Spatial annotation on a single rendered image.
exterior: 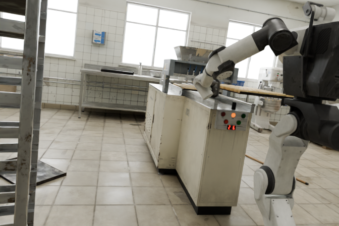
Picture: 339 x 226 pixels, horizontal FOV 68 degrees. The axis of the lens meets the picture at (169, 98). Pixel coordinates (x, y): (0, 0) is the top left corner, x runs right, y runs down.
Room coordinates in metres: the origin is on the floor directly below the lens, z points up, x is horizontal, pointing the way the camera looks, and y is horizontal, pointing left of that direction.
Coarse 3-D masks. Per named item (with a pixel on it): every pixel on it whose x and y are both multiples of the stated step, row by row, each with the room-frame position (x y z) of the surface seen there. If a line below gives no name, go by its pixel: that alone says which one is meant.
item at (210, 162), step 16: (192, 112) 2.18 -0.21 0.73; (208, 112) 1.83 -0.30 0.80; (192, 128) 2.13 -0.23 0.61; (208, 128) 1.81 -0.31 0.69; (192, 144) 2.07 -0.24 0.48; (208, 144) 1.81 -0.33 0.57; (224, 144) 1.84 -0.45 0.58; (240, 144) 1.87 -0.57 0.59; (192, 160) 2.02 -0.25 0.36; (208, 160) 1.81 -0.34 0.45; (224, 160) 1.84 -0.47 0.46; (240, 160) 1.87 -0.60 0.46; (192, 176) 1.97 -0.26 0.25; (208, 176) 1.82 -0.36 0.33; (224, 176) 1.85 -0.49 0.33; (240, 176) 1.88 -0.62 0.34; (192, 192) 1.92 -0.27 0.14; (208, 192) 1.82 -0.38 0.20; (224, 192) 1.85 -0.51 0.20; (208, 208) 1.86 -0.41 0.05; (224, 208) 1.89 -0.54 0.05
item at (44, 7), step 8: (40, 8) 1.03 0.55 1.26; (40, 24) 1.03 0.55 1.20; (40, 32) 1.03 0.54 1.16; (40, 48) 1.03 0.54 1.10; (40, 56) 1.03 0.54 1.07; (40, 72) 1.03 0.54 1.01; (40, 88) 1.04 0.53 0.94; (40, 96) 1.04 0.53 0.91; (40, 112) 1.04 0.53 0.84; (32, 152) 1.03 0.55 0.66; (32, 160) 1.03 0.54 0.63; (32, 176) 1.03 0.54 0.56; (32, 200) 1.03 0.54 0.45; (32, 216) 1.04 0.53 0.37
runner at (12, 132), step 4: (0, 128) 0.62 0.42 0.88; (4, 128) 0.63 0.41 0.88; (8, 128) 0.63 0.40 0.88; (12, 128) 0.64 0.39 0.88; (16, 128) 0.64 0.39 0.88; (0, 132) 0.62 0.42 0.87; (4, 132) 0.63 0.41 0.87; (8, 132) 0.63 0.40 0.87; (12, 132) 0.64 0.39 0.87; (16, 132) 0.64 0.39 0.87; (0, 136) 0.62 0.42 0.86; (4, 136) 0.63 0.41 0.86; (8, 136) 0.63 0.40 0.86; (12, 136) 0.64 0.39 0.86; (16, 136) 0.64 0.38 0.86; (32, 136) 0.66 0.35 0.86
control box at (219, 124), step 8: (216, 112) 1.81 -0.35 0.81; (232, 112) 1.81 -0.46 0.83; (240, 112) 1.82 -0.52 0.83; (248, 112) 1.84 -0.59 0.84; (216, 120) 1.79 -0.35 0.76; (232, 120) 1.81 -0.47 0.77; (240, 120) 1.83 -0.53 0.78; (216, 128) 1.79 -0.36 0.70; (224, 128) 1.80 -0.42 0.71; (232, 128) 1.81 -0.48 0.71; (240, 128) 1.83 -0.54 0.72
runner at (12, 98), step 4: (0, 92) 0.62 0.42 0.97; (4, 92) 0.63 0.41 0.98; (8, 92) 0.63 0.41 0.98; (12, 92) 0.63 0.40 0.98; (0, 96) 0.62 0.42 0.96; (4, 96) 0.63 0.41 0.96; (8, 96) 0.63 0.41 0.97; (12, 96) 0.63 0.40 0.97; (16, 96) 0.64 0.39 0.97; (20, 96) 0.64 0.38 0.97; (0, 100) 0.62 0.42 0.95; (4, 100) 0.63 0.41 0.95; (8, 100) 0.63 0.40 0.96; (12, 100) 0.63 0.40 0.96; (16, 100) 0.64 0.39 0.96
